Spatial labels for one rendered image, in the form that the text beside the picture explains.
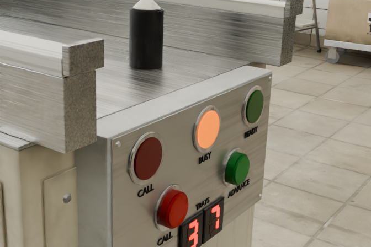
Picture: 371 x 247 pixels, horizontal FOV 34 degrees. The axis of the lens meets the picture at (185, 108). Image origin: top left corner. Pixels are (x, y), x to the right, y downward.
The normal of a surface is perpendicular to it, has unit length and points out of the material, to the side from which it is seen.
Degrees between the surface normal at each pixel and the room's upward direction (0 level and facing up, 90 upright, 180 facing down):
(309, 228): 0
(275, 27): 90
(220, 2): 90
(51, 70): 90
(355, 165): 0
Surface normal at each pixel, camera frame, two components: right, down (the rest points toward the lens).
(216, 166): 0.82, 0.21
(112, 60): 0.04, -0.95
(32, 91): -0.57, 0.24
